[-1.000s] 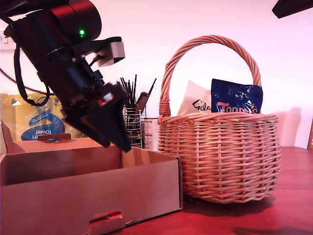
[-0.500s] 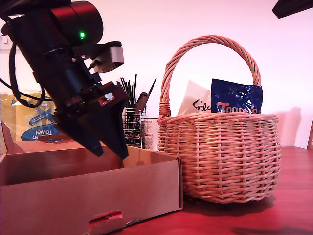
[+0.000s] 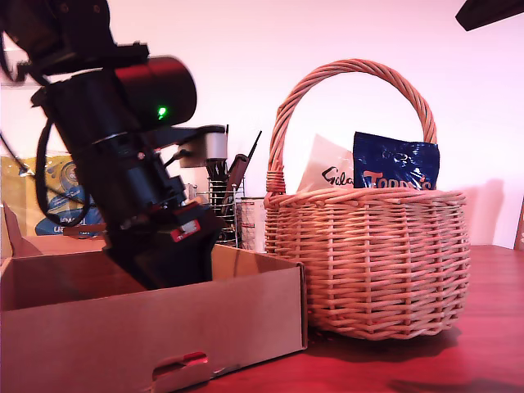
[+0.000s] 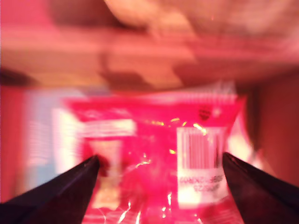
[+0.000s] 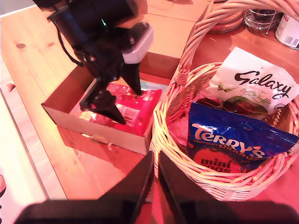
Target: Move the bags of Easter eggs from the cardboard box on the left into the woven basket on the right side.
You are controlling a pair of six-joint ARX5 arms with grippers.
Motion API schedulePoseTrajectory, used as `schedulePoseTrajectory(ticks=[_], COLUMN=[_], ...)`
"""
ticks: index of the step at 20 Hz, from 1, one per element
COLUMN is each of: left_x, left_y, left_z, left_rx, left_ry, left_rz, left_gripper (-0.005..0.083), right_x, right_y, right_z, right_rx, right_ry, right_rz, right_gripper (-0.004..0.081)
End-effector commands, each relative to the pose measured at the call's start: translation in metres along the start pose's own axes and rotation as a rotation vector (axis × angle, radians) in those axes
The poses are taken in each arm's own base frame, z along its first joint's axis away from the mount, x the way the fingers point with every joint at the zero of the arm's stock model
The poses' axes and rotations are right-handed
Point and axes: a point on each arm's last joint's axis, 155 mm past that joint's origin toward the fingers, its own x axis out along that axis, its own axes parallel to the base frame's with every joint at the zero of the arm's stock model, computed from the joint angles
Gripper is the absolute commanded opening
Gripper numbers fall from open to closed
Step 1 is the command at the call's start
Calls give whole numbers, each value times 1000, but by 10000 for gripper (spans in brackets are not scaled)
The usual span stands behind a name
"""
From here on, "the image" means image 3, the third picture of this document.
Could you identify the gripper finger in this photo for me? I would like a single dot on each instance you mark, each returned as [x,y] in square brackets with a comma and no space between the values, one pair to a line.
[491,12]

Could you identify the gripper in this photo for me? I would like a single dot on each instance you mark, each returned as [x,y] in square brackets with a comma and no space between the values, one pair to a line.
[135,184]

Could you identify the blue Terry's orange eggs bag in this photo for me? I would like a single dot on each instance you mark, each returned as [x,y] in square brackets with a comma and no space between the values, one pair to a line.
[393,163]

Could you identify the white Galaxy creamy truffle bag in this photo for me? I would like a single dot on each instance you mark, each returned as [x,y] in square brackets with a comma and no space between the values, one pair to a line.
[327,163]

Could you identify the brown cardboard box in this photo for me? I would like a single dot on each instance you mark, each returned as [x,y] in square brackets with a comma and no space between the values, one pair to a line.
[163,327]

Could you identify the white labelled tin can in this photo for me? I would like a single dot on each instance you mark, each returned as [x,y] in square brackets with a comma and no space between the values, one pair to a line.
[251,225]

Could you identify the dark brown wooden spatula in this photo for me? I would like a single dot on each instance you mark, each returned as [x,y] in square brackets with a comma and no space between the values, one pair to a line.
[237,168]

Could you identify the black chopstick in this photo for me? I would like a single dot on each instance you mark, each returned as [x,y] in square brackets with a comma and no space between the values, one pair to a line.
[254,143]

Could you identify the yellow kitchen towel pack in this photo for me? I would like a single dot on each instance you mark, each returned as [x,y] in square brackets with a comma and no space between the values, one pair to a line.
[20,196]

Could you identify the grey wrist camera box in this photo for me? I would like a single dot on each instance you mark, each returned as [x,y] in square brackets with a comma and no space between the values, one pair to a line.
[209,145]

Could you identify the brown wooden picture frame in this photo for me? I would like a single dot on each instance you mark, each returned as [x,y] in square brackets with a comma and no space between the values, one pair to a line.
[520,229]

